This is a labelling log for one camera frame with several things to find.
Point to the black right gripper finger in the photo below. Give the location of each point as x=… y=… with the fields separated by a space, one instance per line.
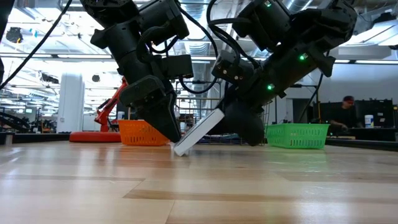
x=245 y=124

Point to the orange plastic basket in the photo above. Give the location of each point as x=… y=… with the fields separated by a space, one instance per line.
x=136 y=133

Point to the black ceiling camera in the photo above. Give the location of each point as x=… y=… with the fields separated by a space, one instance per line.
x=15 y=35

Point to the red desk lamp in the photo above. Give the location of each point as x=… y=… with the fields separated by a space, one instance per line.
x=93 y=137

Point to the silver ventilation duct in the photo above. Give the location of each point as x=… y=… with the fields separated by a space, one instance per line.
x=196 y=49

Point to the white box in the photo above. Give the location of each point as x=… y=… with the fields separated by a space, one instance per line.
x=199 y=132

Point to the white pillar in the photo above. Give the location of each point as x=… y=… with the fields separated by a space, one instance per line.
x=71 y=102

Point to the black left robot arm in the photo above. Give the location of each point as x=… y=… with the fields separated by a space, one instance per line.
x=124 y=34

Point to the black desk monitors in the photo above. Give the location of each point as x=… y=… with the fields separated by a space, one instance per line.
x=379 y=112

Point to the green plastic basket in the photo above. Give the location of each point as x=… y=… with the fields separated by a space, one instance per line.
x=297 y=137

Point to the person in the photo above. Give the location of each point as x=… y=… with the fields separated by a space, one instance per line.
x=345 y=115

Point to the white canister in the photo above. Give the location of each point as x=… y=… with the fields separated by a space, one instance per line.
x=369 y=122

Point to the black aluminium table frame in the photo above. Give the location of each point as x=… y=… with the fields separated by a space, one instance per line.
x=37 y=138

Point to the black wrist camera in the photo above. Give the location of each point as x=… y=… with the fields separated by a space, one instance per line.
x=177 y=67
x=230 y=68

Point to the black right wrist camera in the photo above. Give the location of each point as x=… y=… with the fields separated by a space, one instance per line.
x=230 y=68

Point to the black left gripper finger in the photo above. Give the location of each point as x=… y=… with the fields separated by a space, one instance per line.
x=161 y=121

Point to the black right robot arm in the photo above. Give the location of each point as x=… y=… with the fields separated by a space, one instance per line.
x=311 y=28

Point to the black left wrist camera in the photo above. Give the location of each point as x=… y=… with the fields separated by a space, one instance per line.
x=177 y=67

